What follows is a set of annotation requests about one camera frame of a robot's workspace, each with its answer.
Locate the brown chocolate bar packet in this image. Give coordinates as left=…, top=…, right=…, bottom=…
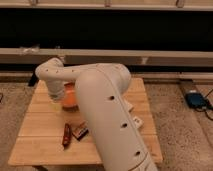
left=72, top=122, right=89, bottom=141

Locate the grey metal rail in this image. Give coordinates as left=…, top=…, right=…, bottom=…
left=0, top=47, right=213, bottom=67

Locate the blue box on floor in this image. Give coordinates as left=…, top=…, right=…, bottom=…
left=185, top=93, right=207, bottom=108

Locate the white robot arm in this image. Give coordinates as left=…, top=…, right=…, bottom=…
left=35, top=58, right=158, bottom=171

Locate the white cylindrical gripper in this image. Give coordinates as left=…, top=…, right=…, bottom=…
left=48, top=81, right=65, bottom=101

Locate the black table leg stand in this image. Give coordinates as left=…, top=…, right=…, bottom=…
left=28, top=73, right=38, bottom=87

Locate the black cable on floor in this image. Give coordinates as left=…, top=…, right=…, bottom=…
left=199, top=88, right=213, bottom=122

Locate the pale green sponge block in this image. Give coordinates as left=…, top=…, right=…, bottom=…
left=125, top=101, right=134, bottom=112

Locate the orange ceramic bowl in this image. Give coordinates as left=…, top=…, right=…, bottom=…
left=61, top=83, right=77, bottom=108

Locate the dark red snack bar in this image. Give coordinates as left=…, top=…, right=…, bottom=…
left=62, top=123, right=71, bottom=148

